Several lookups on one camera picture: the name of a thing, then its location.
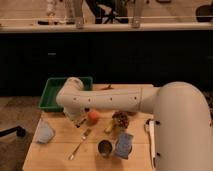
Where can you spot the brown rectangular eraser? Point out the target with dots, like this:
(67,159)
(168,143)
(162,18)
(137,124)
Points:
(80,123)

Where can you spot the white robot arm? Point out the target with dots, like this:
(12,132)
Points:
(183,127)

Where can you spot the bunch of brown grapes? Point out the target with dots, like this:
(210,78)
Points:
(121,119)

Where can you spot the white handled spatula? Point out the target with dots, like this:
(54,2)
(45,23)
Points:
(149,129)

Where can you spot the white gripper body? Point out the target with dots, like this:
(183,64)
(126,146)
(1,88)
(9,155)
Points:
(75,115)

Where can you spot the yellow banana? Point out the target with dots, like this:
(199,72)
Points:
(110,127)

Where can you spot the silver fork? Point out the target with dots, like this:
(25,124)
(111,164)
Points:
(83,138)

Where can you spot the orange bowl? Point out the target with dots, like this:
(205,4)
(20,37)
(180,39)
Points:
(106,88)

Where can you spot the light blue cloth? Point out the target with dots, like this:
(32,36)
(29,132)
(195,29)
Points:
(44,133)

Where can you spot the silver metal cup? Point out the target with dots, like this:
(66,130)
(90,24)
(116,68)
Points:
(105,148)

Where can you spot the orange ball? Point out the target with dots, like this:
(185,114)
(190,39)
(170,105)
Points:
(93,116)

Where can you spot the green plastic tray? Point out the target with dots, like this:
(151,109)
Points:
(47,101)

